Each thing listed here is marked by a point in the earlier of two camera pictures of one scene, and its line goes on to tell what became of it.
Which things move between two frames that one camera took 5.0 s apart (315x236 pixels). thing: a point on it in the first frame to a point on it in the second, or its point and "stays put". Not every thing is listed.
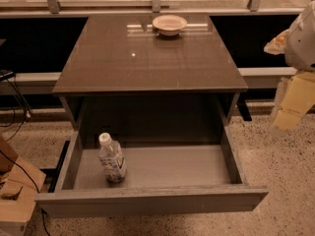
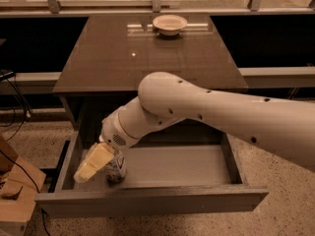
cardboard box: x=18 y=194 stays put
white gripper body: x=301 y=46 to x=112 y=132
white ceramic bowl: x=169 y=25 stays put
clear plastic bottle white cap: x=112 y=158 stays put
